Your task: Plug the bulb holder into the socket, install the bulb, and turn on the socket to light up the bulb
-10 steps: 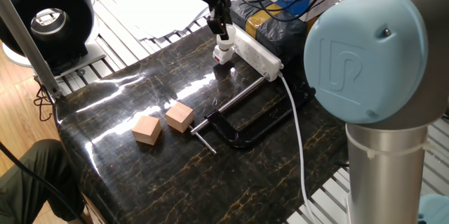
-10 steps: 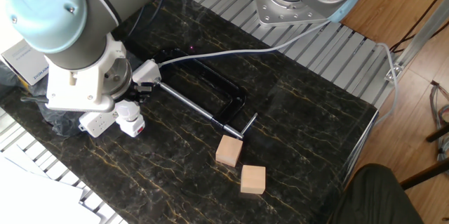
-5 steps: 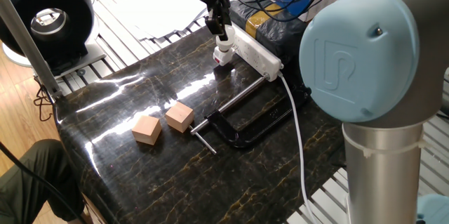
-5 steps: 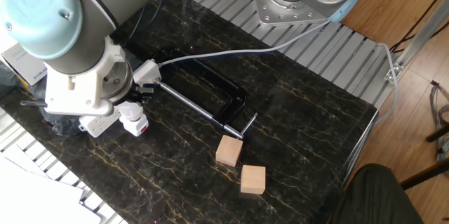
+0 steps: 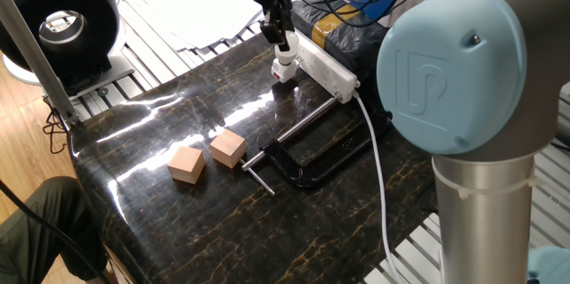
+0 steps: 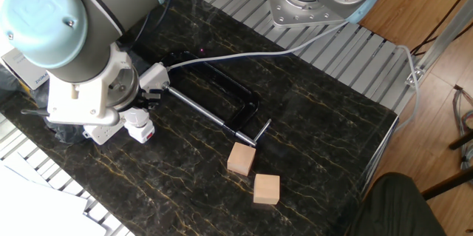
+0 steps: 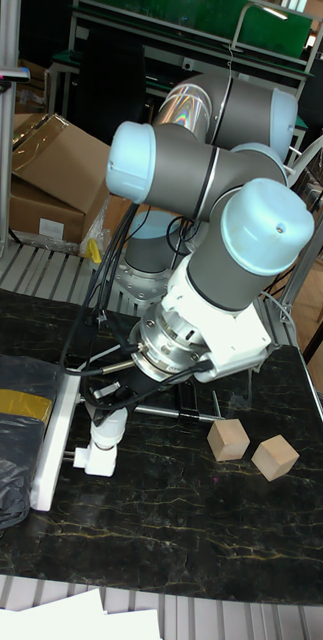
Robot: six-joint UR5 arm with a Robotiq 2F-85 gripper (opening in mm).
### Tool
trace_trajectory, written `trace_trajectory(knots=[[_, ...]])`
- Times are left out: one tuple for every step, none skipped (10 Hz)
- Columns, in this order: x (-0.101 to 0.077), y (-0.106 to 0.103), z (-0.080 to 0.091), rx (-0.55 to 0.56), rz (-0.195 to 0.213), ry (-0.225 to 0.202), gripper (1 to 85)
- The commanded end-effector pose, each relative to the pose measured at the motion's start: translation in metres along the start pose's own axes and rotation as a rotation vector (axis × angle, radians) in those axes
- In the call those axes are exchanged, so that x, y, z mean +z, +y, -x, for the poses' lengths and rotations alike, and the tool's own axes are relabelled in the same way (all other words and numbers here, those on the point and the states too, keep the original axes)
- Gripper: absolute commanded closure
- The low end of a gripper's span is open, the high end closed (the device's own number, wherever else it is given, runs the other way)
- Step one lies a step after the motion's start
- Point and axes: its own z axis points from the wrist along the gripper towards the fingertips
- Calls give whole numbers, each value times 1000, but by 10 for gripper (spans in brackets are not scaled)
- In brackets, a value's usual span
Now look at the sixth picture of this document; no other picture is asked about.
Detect white power strip cable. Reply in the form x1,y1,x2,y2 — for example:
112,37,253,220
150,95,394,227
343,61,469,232
165,20,350,71

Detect dark wooden stool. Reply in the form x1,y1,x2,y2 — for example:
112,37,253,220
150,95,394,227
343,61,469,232
421,128,473,200

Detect coloured wire bundle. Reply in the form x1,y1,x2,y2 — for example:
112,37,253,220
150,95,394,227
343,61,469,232
452,84,473,172

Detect black floor cables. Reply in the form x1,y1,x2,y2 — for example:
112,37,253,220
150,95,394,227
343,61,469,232
409,0,473,56

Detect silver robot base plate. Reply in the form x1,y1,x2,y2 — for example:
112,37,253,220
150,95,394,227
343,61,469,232
264,0,348,29

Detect black plastic wrapped package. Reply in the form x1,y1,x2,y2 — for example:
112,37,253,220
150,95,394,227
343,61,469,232
0,64,89,144

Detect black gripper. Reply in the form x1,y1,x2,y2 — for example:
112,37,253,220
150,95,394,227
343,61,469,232
116,87,163,113

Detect wooden cube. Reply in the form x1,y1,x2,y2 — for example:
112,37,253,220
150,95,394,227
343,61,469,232
227,142,256,177
253,173,281,206

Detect dark trousered person leg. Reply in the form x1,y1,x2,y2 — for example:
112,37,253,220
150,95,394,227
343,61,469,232
345,172,448,236

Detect white power strip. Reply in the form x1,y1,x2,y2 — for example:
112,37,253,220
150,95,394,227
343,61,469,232
82,62,171,146

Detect black C-clamp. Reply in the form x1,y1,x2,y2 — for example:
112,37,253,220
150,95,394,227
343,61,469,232
159,51,273,147

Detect aluminium frame rail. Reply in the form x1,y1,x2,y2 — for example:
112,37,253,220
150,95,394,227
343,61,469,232
404,0,473,87

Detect white blue cardboard box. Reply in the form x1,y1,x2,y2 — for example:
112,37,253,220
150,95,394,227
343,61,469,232
0,47,51,91

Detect white paper sheets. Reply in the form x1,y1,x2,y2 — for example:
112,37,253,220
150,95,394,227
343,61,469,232
0,150,108,236

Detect grey cable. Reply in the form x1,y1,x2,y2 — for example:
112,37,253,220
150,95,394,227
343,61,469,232
393,45,422,133

